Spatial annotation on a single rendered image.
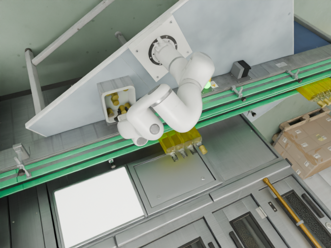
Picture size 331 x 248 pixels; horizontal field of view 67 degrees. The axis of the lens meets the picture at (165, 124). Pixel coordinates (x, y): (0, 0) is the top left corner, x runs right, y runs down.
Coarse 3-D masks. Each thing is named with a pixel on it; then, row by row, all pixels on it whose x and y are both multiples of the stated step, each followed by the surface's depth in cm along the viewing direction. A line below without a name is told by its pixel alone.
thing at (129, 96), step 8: (120, 88) 124; (128, 88) 125; (104, 96) 132; (120, 96) 136; (128, 96) 139; (104, 104) 126; (112, 104) 138; (120, 104) 141; (104, 112) 130; (112, 120) 138
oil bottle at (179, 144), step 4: (168, 132) 147; (172, 132) 147; (176, 132) 147; (172, 136) 145; (176, 136) 145; (172, 140) 143; (176, 140) 143; (180, 140) 143; (176, 144) 141; (180, 144) 141; (184, 144) 142; (176, 148) 141; (180, 148) 141; (184, 148) 143
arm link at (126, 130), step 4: (124, 120) 108; (120, 124) 102; (124, 124) 100; (128, 124) 99; (120, 128) 102; (124, 128) 100; (128, 128) 99; (132, 128) 97; (120, 132) 104; (124, 132) 101; (128, 132) 99; (132, 132) 98; (124, 136) 103; (128, 136) 101; (132, 136) 100; (136, 136) 99; (140, 136) 98
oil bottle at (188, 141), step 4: (180, 132) 147; (184, 132) 147; (180, 136) 146; (184, 136) 145; (188, 136) 145; (184, 140) 143; (188, 140) 143; (192, 140) 143; (188, 144) 142; (192, 144) 143; (188, 148) 144
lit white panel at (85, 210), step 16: (112, 176) 143; (64, 192) 135; (80, 192) 136; (96, 192) 136; (112, 192) 136; (128, 192) 137; (64, 208) 130; (80, 208) 130; (96, 208) 130; (112, 208) 131; (128, 208) 131; (64, 224) 124; (80, 224) 125; (96, 224) 125; (112, 224) 125; (64, 240) 120; (80, 240) 120
